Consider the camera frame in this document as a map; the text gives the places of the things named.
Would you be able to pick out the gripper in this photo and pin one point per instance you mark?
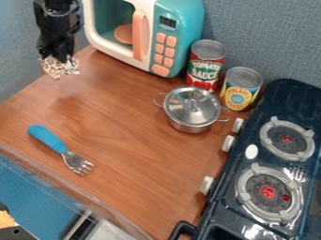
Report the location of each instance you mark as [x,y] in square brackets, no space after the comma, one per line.
[56,34]

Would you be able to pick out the spotted beige toy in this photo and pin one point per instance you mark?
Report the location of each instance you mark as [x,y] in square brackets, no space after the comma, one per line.
[54,69]

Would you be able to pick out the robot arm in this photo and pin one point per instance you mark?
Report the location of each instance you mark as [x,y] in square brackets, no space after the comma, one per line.
[56,4]

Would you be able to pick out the toy microwave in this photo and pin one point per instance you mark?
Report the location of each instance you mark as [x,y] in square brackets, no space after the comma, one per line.
[175,34]

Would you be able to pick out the silver lid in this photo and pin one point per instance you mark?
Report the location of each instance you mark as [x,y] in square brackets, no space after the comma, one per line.
[191,105]

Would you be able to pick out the red can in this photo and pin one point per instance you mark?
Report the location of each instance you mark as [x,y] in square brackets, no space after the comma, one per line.
[205,70]

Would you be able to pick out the silver pot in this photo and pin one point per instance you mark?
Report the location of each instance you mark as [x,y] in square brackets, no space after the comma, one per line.
[192,126]

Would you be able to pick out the yellow can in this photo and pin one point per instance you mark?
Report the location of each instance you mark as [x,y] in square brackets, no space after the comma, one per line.
[239,93]

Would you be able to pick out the toy stove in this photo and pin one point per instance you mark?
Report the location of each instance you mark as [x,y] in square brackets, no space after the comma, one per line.
[271,162]

